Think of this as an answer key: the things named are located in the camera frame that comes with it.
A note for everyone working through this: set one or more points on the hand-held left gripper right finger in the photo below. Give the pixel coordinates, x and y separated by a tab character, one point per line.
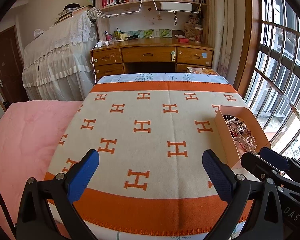
216	177

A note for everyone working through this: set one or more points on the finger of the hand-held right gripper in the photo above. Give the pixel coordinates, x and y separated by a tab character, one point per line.
273	157
255	163

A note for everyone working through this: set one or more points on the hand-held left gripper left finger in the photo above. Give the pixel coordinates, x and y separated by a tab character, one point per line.
83	175

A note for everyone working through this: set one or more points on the crystal leaf brooch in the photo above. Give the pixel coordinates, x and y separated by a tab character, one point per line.
237	127

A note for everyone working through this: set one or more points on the pink rectangular box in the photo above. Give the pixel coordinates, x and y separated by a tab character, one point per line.
223	132

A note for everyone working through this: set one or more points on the orange and beige patterned blanket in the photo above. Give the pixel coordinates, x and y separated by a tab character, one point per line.
152	155

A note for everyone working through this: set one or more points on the pink blanket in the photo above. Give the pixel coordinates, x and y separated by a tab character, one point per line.
27	135

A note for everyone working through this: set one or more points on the metal window grille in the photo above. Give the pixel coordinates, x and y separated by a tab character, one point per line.
280	62

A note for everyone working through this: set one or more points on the orange magazine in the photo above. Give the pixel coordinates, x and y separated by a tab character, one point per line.
202	71

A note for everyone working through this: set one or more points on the lace-covered piano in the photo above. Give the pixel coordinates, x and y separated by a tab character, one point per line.
57	60

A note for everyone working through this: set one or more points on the green drawer lock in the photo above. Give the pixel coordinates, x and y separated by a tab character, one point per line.
173	55

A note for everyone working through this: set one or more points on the brown wooden door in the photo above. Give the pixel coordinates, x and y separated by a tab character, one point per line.
5	67

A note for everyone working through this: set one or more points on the wooden desk with drawers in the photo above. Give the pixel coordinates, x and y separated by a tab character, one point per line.
150	53

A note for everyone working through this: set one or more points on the small red box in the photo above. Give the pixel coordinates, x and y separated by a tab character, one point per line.
183	40

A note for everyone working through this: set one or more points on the red patterned cup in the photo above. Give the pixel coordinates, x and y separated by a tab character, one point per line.
198	34

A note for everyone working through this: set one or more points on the floral curtain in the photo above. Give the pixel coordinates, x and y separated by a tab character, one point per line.
221	25

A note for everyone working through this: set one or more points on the pen holder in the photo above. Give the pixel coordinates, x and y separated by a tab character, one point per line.
117	34

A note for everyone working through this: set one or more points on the black flashlight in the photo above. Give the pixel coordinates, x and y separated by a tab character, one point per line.
131	38

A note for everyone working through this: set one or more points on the patterned paper bag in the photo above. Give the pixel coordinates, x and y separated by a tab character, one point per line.
189	32

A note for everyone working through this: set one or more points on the green printed picture strip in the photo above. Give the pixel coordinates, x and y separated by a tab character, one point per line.
150	33

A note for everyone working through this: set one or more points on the stack of books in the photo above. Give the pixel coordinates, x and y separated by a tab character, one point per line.
70	13

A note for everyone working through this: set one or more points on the hanging keys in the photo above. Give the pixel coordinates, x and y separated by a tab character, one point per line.
175	20

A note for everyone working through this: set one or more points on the black hat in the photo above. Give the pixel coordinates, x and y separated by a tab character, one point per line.
71	6

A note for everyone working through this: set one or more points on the wooden bookshelf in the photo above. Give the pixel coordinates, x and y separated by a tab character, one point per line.
150	17

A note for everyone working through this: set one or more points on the white plastic tray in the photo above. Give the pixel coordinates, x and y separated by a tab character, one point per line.
176	5

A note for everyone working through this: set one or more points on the wooden window frame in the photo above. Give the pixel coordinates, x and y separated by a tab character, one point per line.
250	35

